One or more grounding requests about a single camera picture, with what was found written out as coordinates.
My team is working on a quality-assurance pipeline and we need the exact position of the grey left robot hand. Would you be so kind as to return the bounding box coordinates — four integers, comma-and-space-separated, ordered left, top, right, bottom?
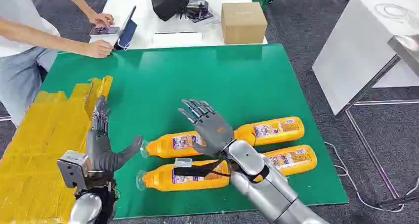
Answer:
85, 96, 144, 175

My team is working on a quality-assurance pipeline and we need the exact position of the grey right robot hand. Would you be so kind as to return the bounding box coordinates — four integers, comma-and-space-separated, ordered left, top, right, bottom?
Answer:
178, 99, 235, 158

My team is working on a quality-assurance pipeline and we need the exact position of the orange drink bottle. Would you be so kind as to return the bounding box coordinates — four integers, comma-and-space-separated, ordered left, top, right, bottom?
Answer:
261, 144, 318, 177
233, 116, 305, 147
140, 132, 206, 159
135, 159, 231, 192

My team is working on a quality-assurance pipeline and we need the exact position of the green table mat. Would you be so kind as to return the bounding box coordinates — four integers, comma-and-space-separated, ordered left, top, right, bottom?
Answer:
40, 44, 349, 220

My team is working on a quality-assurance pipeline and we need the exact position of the yellow sheet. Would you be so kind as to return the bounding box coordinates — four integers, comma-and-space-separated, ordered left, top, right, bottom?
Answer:
0, 75, 114, 224

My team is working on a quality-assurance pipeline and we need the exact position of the person's right hand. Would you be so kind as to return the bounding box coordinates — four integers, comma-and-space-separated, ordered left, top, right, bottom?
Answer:
82, 40, 114, 59

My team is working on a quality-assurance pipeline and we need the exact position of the person's hand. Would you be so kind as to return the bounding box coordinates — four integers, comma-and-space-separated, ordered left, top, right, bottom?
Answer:
82, 40, 114, 59
87, 12, 115, 28

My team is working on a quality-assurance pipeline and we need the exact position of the brown cardboard box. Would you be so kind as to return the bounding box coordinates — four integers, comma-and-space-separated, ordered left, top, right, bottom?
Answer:
221, 1, 268, 45

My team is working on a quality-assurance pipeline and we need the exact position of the person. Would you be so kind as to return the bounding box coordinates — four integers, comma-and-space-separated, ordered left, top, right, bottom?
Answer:
0, 0, 115, 127

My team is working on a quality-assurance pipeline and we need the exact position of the smartphone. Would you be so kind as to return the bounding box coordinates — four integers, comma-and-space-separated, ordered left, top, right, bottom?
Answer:
89, 26, 121, 37

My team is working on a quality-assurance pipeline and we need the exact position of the black handheld device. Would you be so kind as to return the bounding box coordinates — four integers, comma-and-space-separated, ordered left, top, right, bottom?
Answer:
185, 0, 214, 23

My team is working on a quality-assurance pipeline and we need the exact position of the dark blue tablet case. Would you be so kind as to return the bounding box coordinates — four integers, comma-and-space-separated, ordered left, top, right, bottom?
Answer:
117, 5, 138, 50

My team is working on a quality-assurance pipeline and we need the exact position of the person's left hand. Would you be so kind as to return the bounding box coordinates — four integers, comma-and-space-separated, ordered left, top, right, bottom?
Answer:
87, 12, 115, 28

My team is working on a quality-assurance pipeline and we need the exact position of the black bag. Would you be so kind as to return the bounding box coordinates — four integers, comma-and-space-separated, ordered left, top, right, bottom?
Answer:
150, 0, 190, 22

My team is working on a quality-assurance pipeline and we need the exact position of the white table with steel legs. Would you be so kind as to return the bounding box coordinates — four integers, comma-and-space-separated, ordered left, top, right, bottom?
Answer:
312, 0, 419, 210

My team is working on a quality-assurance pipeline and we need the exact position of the grey steel plate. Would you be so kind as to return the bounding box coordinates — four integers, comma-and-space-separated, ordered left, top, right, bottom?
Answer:
387, 34, 419, 78

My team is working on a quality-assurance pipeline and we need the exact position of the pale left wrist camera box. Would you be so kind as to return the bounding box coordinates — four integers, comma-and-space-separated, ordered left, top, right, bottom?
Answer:
57, 149, 91, 189

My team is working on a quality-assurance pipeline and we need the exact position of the white floor cable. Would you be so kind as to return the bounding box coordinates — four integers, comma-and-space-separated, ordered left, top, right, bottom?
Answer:
324, 141, 419, 213

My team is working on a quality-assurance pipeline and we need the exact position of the coiled white cable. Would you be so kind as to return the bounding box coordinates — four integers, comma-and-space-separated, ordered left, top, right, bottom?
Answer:
374, 3, 411, 21

